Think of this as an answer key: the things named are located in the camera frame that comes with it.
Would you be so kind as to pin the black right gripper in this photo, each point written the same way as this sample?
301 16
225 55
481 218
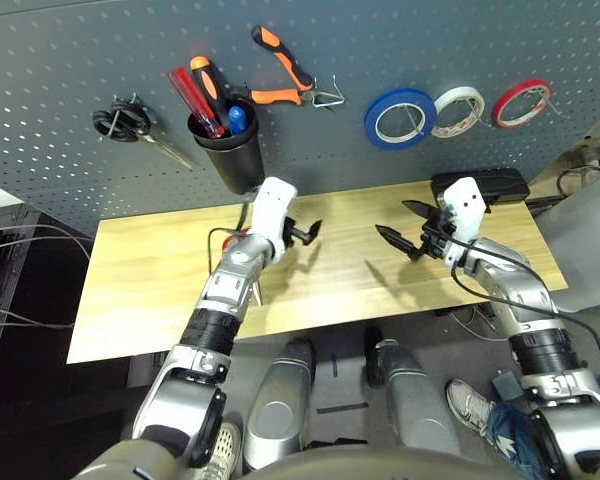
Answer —
437 235

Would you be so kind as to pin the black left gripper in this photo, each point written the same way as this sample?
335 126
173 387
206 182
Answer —
289 232

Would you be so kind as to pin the blue tape roll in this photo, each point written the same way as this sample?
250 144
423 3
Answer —
372 120

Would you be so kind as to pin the orange black needle-nose pliers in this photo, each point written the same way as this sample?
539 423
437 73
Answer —
285 55

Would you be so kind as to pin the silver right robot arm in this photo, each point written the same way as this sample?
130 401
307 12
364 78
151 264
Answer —
520 290

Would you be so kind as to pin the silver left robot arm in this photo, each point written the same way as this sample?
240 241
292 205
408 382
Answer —
225 290

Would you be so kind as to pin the dark grey perforated pegboard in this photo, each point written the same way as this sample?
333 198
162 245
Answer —
80 50

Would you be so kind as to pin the black plastic cup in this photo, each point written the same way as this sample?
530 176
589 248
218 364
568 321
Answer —
235 165

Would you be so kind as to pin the black plastic tool case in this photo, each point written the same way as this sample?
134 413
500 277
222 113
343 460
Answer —
505 185

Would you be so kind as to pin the silver double peg hook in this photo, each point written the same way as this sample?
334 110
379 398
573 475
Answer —
415 120

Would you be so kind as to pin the white printed tape roll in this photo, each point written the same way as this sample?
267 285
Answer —
457 93

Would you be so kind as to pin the red tape roll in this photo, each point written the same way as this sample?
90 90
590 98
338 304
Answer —
500 107

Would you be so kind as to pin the silver left robot leg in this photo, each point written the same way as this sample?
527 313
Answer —
280 400

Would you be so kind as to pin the silver robot leg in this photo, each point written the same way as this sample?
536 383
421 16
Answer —
280 400
415 395

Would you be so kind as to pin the silver right robot leg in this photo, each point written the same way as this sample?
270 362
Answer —
415 395

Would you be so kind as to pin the large white machine housing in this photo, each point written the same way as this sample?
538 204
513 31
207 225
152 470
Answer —
590 250

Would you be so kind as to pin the white grey sneaker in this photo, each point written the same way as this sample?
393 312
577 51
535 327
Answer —
467 405

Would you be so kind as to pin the silver scissors peg hook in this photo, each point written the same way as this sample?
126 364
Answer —
114 120

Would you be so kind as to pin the white mesh sneaker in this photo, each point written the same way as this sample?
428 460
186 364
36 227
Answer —
225 450

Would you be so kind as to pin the olive robot torso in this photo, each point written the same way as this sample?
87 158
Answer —
330 465

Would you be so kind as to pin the blue jeans leg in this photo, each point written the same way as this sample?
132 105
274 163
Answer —
510 440

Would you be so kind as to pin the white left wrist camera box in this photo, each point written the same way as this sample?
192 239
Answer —
272 210

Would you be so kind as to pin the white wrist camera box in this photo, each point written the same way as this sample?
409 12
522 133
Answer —
462 210
272 210

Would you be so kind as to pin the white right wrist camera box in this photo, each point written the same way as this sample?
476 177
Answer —
462 210

